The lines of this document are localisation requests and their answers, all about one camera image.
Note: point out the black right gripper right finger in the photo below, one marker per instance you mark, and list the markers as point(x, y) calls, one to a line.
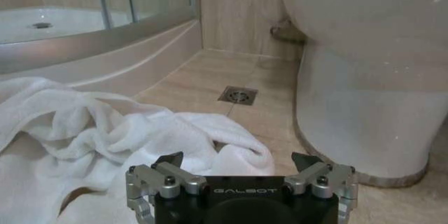
point(320, 176)

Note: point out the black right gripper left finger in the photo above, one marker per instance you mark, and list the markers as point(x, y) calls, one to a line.
point(164, 175)

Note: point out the white terry towel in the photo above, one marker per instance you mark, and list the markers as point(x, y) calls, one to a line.
point(104, 142)

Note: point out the square metal floor drain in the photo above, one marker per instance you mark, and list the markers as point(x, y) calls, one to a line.
point(238, 95)

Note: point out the white ceramic toilet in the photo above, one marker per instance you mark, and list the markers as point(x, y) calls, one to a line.
point(371, 77)

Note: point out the white shower tray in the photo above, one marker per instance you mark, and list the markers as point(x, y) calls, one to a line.
point(95, 51)

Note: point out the grey toilet waste pipe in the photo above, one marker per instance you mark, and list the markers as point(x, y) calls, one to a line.
point(286, 31)

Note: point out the round shower drain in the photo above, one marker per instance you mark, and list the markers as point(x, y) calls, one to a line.
point(42, 25)

